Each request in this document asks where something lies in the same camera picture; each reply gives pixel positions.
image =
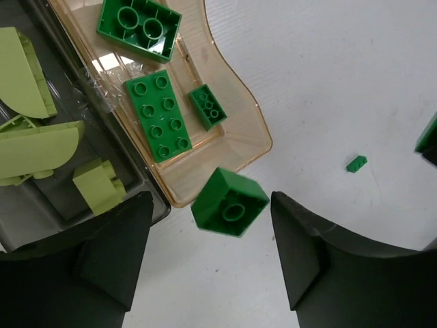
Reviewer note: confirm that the amber transparent container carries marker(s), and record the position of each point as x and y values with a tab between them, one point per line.
235	143

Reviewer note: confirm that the lime lego in grey container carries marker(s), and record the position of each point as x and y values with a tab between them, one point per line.
99	185

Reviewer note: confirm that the green 2x4 lego brick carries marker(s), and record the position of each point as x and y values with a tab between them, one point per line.
155	103

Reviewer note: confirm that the lime curved lego piece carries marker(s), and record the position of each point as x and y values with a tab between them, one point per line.
36	151
23	86

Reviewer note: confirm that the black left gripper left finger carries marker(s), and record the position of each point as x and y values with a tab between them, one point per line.
85	276

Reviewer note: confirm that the green 2x2 lego brick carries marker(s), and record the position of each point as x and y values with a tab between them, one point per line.
229	203

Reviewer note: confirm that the smoky grey transparent container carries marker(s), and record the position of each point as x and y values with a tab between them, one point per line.
38	208

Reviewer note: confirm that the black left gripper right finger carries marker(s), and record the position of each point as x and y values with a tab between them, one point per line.
337	278

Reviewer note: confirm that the green lego brick stack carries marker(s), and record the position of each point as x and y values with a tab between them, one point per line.
427	138

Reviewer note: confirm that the green hollow lego brick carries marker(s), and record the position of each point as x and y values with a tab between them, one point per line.
145	28

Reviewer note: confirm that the tiny green lego plate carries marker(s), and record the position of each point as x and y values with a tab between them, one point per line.
356	164

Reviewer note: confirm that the small green 1x3 brick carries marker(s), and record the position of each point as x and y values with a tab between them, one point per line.
207	107

